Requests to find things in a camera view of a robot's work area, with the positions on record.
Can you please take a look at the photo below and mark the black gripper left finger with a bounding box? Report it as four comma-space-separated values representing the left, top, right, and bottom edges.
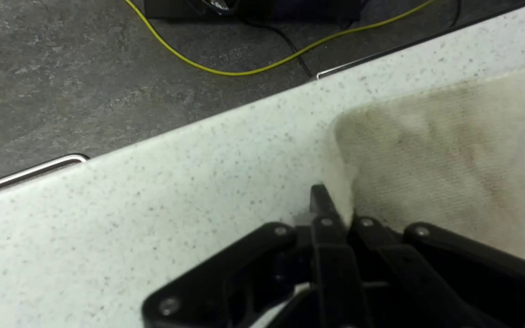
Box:
140, 182, 376, 328

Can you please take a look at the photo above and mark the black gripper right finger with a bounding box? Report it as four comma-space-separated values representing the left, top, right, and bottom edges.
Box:
348, 215, 525, 328

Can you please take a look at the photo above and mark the stained beige cloth towel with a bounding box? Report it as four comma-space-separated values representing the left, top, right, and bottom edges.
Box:
323, 62, 525, 270

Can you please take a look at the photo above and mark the black base on floor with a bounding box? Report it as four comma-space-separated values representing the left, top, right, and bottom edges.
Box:
142, 0, 376, 26

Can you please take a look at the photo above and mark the chrome drawer handle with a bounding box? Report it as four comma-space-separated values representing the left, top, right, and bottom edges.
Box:
0, 151, 91, 201
314, 57, 368, 82

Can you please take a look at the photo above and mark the yellow floor cable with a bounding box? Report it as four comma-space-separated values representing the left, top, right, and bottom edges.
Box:
122, 0, 439, 80

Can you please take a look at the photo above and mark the thin black floor cable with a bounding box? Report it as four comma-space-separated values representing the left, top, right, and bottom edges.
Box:
237, 17, 317, 80

